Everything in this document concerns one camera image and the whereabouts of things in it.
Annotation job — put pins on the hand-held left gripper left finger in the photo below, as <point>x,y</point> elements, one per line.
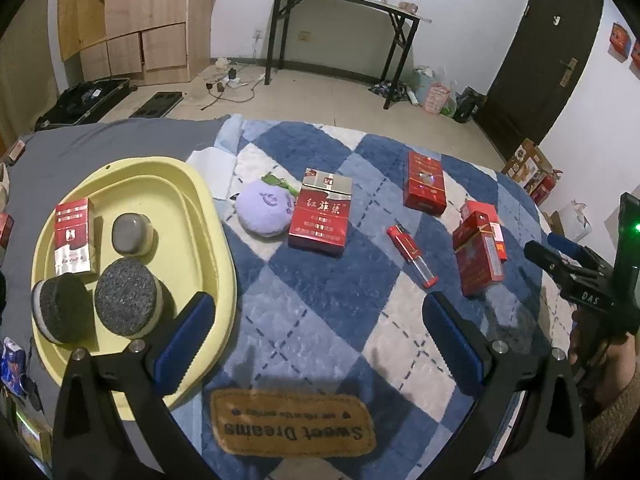
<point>185,345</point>

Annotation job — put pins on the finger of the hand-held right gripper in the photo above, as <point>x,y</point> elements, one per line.
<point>542,255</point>
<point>562,242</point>

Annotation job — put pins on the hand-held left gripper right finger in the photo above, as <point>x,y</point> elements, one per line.
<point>452,345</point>

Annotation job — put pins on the red lighter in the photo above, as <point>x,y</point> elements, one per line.
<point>410,252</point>

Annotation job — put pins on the yellow plastic basin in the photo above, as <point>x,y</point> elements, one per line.
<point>200,240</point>

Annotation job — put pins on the large silver-topped red cigarette box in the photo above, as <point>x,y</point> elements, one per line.
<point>319,220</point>

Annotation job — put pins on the person's right forearm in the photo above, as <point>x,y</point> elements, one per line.
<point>617,400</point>

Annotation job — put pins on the person's right hand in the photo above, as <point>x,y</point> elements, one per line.
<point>585,340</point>

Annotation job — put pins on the white plastic bag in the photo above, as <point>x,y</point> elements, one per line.
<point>577,220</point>

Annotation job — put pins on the black round sponge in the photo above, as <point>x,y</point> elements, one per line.
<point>62,310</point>
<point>127,297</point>

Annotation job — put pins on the printed cardboard box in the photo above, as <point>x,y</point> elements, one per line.
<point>530,167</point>

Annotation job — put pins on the grey smooth stone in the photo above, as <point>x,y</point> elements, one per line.
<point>131,235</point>

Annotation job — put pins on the blue white checkered blanket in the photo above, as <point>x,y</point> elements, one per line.
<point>320,320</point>

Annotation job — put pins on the red and white cigarette pack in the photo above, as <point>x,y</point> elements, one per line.
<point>75,235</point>

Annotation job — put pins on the purple round plush toy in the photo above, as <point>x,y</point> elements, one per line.
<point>262,207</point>

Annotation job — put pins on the black bag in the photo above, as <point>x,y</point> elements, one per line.
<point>469,105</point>

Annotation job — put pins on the blue packet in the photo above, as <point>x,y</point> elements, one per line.
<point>12,365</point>

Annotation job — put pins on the yellow green box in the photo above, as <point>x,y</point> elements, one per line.
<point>32,432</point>

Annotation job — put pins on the white cloth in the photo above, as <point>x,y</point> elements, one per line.
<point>212,170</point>

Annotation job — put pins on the dark door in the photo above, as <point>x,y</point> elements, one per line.
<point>545,60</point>

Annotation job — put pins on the pink plastic bag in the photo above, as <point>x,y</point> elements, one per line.
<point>437,99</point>

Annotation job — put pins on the red and black box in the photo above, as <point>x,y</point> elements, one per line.
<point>6,230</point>

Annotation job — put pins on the dark cloth pile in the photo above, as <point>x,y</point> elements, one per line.
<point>390,90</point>

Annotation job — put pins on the grey bedsheet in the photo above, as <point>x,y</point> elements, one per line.
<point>60,155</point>

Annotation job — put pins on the black foam tray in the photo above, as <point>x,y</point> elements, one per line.
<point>159,105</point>

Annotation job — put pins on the small red box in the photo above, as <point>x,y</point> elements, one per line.
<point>16,151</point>

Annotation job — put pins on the black open case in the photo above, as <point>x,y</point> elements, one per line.
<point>82,102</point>

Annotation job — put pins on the white power strip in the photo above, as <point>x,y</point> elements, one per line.
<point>235,81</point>

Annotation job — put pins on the clear items on table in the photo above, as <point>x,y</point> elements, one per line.
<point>395,0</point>

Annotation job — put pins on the beige curtain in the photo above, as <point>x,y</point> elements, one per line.
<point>27,75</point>

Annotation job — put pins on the black folding table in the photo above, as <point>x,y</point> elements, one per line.
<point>345,2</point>

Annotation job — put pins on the wooden cabinet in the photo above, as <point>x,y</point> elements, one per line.
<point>145,10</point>

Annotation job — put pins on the red wall decoration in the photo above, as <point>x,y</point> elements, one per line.
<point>636,54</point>
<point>620,40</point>

